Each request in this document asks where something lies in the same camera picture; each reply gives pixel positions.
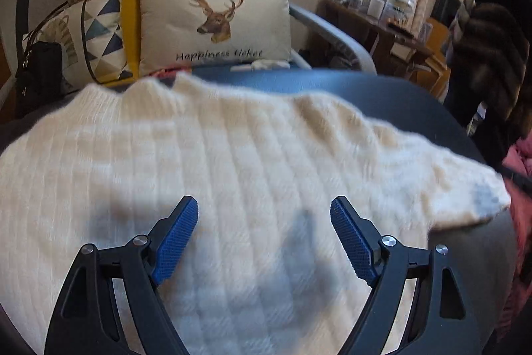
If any deer print cushion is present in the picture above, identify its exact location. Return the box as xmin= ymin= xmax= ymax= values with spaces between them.
xmin=140 ymin=0 xmax=291 ymax=76

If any white container on table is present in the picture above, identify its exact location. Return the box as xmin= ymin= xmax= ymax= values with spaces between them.
xmin=367 ymin=0 xmax=385 ymax=20

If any white knitted sweater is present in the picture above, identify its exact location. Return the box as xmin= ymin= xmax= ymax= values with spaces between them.
xmin=1 ymin=75 xmax=510 ymax=354

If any black handbag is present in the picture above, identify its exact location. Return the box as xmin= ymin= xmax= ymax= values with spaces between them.
xmin=15 ymin=41 xmax=62 ymax=118

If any triangle pattern cushion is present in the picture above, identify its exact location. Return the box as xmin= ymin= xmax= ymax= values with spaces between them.
xmin=22 ymin=0 xmax=135 ymax=92

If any red pink cloth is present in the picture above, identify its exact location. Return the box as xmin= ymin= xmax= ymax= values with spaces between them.
xmin=150 ymin=65 xmax=192 ymax=80

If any wooden side table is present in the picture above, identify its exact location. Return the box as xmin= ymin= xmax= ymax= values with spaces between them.
xmin=317 ymin=0 xmax=448 ymax=95

